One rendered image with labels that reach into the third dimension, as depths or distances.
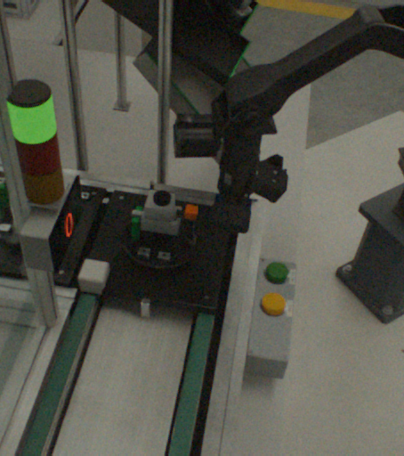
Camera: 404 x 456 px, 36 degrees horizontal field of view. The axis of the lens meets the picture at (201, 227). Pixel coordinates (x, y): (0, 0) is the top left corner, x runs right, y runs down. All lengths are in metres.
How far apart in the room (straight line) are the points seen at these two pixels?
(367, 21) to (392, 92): 2.57
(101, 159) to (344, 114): 1.90
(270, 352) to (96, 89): 0.92
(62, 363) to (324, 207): 0.68
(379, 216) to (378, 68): 2.48
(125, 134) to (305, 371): 0.73
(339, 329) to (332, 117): 2.03
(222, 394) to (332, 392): 0.23
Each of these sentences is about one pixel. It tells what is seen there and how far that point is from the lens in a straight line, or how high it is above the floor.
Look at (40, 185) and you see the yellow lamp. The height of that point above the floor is 1.29.
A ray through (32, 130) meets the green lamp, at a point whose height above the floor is 1.38.
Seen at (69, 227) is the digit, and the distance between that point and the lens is 0.88.
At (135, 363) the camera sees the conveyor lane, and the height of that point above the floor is 0.92.
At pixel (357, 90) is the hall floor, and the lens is 3.37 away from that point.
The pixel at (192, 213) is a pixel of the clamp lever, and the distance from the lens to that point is 1.06.
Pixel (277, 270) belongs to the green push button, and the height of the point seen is 0.97.
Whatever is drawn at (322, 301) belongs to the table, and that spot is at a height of 0.86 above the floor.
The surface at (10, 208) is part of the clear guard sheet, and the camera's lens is 0.82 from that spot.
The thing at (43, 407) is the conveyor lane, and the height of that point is 0.95.
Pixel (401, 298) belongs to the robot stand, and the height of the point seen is 0.91.
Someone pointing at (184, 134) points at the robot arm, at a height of 1.27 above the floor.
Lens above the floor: 1.84
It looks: 48 degrees down
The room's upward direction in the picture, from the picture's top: 5 degrees clockwise
